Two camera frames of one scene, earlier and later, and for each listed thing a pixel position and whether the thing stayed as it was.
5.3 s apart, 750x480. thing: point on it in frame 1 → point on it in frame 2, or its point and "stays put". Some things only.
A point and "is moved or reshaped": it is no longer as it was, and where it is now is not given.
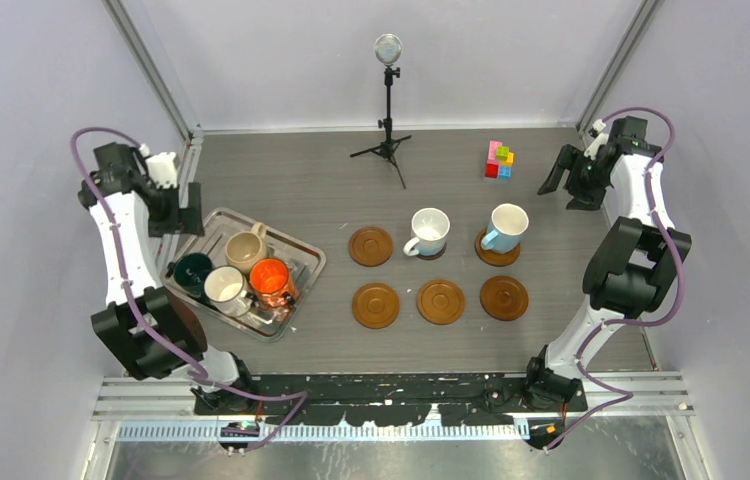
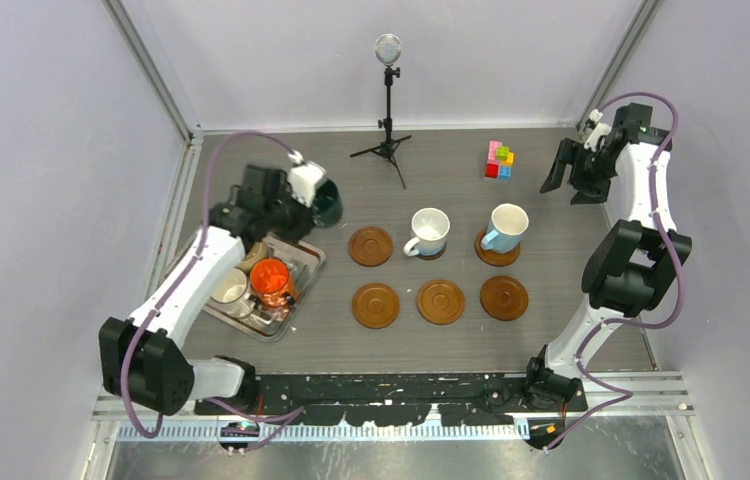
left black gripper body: (165, 211) → (288, 214)
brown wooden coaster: (504, 298) stays put
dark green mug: (190, 271) is moved or reshaped
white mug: (430, 227) stays put
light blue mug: (506, 229) stays put
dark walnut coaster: (432, 257) stays put
